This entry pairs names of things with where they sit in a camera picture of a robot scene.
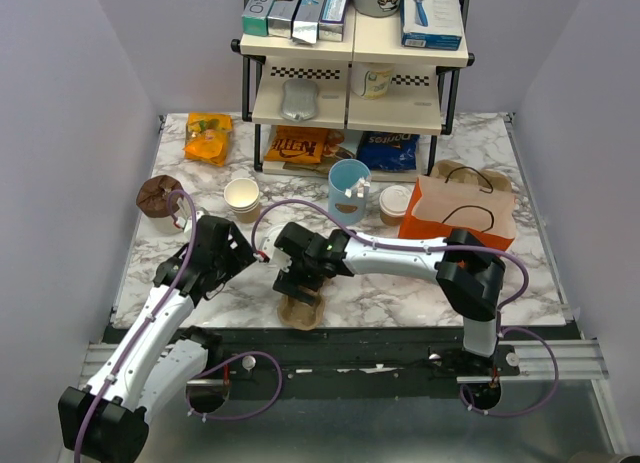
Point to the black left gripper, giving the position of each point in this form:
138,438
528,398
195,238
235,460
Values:
241,256

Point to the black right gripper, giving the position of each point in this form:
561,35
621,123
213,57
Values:
286,284

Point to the separated brown pulp carrier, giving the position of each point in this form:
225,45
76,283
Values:
302,306

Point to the kraft paper cup stack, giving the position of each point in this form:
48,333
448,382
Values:
242,195

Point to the single kraft paper cup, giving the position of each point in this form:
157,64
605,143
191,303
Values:
391,218

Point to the single white cup lid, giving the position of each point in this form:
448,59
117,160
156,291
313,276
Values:
394,200

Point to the orange paper bag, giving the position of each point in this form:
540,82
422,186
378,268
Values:
437,207

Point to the brown pulp cup carrier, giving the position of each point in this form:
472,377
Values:
488,180

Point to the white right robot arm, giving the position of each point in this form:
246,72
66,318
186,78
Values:
469,274

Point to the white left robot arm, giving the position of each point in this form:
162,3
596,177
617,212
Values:
108,419

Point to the brown topped white container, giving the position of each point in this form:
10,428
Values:
167,216

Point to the blue cylindrical sugar container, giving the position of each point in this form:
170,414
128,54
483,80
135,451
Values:
349,184

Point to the brown cookie snack bag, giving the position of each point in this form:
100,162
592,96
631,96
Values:
340,145

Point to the orange kettle chips bag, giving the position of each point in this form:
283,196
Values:
298,145

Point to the orange yellow snack bag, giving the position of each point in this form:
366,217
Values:
208,138

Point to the blue doritos bag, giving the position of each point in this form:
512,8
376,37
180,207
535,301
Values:
390,152

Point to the silver grey sponge pouch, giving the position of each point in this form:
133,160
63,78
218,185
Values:
299,101

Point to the cream black shelf rack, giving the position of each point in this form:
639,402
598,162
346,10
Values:
421,99

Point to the white yellow printed cup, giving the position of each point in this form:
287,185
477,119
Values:
370,80

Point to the purple white toothpaste box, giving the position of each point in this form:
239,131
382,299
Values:
332,20

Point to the silver blue toothpaste box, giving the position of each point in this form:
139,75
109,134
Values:
306,22

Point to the teal toothpaste box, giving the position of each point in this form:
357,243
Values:
255,17

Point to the blue razor package box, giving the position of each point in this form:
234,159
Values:
431,24

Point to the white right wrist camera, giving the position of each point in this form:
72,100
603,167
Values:
279,259

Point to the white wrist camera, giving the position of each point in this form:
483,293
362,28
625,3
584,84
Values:
192,220
279,259

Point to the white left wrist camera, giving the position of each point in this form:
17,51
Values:
192,220

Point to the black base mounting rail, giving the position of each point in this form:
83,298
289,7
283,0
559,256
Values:
370,363

